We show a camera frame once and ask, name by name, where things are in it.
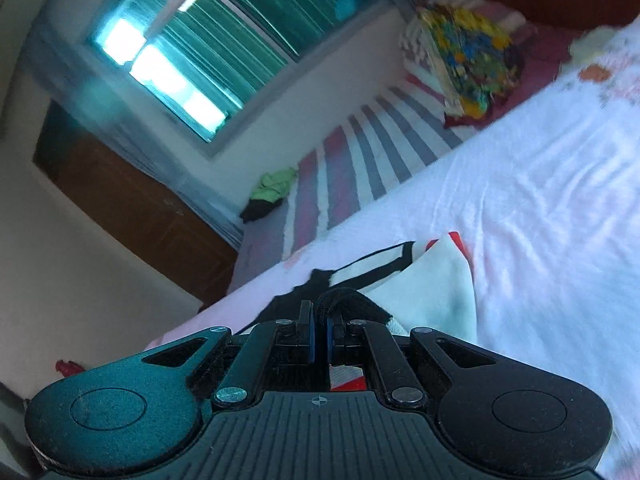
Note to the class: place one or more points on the red object by wall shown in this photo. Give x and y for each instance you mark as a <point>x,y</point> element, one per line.
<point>68,368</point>

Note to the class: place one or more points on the grey left curtain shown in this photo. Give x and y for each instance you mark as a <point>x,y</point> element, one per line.
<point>86,95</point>

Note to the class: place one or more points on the window with green glass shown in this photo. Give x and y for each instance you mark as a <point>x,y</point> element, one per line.
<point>206,59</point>

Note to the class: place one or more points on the pink floral bed sheet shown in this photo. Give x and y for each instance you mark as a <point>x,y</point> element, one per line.
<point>546,201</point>

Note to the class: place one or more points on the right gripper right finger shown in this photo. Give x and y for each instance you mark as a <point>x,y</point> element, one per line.
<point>365,356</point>

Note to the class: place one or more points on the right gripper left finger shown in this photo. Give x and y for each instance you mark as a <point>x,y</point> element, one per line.
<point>273,356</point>

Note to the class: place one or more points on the striped knit sweater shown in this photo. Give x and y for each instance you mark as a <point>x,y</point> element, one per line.
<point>409,285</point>

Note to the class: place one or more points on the brown wooden door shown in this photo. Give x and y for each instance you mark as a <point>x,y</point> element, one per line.
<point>136,210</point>

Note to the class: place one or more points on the green cloth on bed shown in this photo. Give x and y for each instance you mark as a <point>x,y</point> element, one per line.
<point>276,186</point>

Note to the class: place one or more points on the black cloth on bed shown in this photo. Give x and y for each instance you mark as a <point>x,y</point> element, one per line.
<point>259,209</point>

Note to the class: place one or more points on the colourful cartoon pillow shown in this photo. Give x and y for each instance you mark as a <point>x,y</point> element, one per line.
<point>472,57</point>

